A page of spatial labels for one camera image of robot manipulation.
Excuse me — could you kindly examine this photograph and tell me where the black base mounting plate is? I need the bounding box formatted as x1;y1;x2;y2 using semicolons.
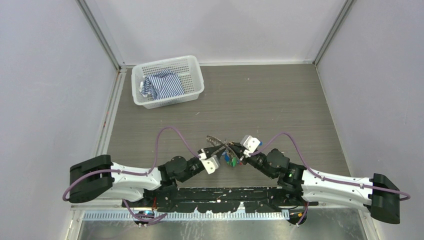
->
127;187;306;214

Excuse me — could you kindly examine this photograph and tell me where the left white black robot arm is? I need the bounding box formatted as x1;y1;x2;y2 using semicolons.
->
62;143;227;207

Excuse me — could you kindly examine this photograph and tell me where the slotted cable duct strip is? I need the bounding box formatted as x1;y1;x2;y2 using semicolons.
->
82;209;290;221

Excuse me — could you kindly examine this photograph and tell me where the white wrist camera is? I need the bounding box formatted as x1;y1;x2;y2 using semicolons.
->
240;135;262;158
198;152;220;175

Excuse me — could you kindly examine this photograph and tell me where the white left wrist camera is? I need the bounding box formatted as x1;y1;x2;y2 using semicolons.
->
198;152;220;175

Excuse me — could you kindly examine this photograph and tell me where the aluminium frame rail left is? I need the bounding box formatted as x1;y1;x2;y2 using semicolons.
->
70;66;128;211

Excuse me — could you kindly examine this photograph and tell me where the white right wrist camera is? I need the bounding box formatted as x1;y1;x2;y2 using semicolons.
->
240;135;262;158

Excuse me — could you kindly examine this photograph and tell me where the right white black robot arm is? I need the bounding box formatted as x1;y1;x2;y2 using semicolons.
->
228;142;401;225

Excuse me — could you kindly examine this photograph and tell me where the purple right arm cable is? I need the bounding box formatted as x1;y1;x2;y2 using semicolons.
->
248;131;412;228

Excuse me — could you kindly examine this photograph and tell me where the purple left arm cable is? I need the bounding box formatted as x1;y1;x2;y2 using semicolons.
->
62;126;206;228

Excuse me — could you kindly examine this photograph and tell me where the green key tag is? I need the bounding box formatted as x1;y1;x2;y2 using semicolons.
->
230;157;239;167

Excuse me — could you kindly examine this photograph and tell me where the blue white striped cloth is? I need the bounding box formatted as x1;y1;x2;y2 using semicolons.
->
139;69;185;101

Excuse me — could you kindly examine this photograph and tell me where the white plastic perforated basket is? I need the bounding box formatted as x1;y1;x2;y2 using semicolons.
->
131;55;205;109

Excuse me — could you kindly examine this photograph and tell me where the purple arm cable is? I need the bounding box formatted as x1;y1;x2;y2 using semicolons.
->
248;131;412;228
62;126;206;228

